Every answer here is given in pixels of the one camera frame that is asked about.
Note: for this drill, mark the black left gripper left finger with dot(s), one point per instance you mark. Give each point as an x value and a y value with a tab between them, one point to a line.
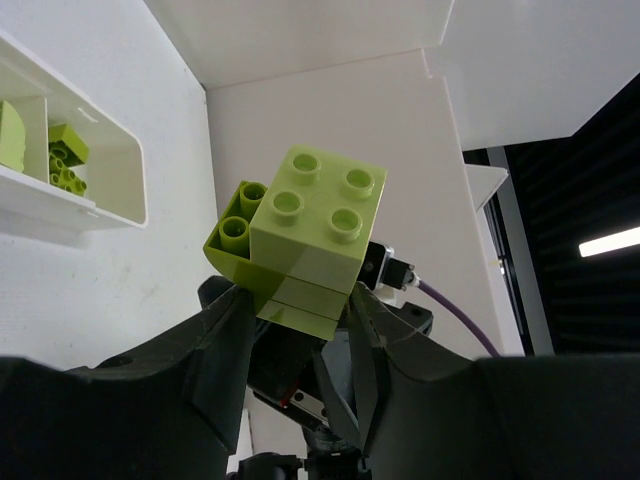
169	408

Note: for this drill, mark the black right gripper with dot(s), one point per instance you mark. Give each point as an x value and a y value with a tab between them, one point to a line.
309	382

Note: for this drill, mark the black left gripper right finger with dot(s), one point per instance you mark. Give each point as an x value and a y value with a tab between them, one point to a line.
424	412

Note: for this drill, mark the lime green lego brick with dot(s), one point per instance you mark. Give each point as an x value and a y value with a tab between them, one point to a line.
228	246

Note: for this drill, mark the pale green square lego brick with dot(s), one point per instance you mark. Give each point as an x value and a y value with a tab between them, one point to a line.
13	138

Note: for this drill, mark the white three-compartment tray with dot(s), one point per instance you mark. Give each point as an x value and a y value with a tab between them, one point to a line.
114	172

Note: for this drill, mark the ceiling strip light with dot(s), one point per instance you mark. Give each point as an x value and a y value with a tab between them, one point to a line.
608	243

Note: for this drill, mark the small lime lego pieces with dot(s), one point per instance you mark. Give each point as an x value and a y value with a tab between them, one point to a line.
66	152

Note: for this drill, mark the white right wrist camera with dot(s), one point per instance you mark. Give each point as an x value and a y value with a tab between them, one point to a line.
384	274

